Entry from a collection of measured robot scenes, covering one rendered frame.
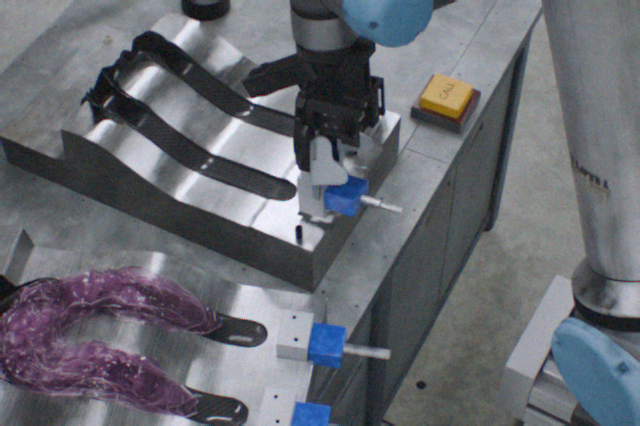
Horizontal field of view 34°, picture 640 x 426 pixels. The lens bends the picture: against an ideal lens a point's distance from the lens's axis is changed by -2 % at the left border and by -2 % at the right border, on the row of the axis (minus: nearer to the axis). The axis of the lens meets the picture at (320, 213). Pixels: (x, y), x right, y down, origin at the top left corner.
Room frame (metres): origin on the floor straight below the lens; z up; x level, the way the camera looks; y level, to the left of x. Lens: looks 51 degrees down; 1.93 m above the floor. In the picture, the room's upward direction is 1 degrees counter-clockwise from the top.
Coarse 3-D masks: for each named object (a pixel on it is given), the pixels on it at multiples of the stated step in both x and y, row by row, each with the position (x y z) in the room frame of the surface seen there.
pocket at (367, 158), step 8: (376, 144) 0.97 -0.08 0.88; (352, 152) 0.97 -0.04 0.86; (360, 152) 0.97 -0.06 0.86; (368, 152) 0.97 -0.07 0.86; (376, 152) 0.96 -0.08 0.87; (352, 160) 0.96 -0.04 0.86; (360, 160) 0.96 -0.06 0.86; (368, 160) 0.96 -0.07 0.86; (376, 160) 0.95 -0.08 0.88; (368, 168) 0.93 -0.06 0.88
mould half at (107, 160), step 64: (256, 64) 1.12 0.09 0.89; (64, 128) 0.96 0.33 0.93; (128, 128) 0.96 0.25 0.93; (192, 128) 0.99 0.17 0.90; (256, 128) 1.00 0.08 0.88; (384, 128) 0.99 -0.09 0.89; (128, 192) 0.92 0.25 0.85; (192, 192) 0.89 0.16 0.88; (256, 256) 0.82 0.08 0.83; (320, 256) 0.80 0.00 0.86
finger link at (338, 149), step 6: (330, 138) 0.89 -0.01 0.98; (360, 138) 0.88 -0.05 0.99; (366, 138) 0.88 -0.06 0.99; (336, 144) 0.88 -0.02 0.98; (342, 144) 0.89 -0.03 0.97; (360, 144) 0.88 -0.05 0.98; (366, 144) 0.88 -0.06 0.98; (372, 144) 0.87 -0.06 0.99; (336, 150) 0.88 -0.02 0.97; (342, 150) 0.89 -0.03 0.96; (336, 156) 0.88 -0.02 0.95; (342, 156) 0.89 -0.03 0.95; (342, 162) 0.89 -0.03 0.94
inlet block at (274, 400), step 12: (264, 396) 0.59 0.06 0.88; (276, 396) 0.59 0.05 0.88; (288, 396) 0.59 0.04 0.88; (264, 408) 0.57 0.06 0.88; (276, 408) 0.57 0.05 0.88; (288, 408) 0.57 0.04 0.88; (300, 408) 0.58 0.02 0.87; (312, 408) 0.58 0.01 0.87; (324, 408) 0.58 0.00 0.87; (264, 420) 0.56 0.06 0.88; (276, 420) 0.56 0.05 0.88; (288, 420) 0.56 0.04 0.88; (300, 420) 0.57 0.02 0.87; (312, 420) 0.57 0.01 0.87; (324, 420) 0.57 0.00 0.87
